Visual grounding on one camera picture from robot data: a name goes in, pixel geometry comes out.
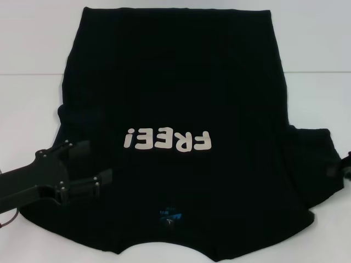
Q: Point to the black t-shirt with FREE print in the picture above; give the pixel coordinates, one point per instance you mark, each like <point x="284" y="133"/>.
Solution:
<point x="170" y="82"/>

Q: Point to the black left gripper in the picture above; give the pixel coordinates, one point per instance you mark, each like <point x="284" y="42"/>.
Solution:
<point x="41" y="172"/>

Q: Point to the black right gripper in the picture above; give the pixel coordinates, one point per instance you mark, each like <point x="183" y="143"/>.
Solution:
<point x="347" y="167"/>

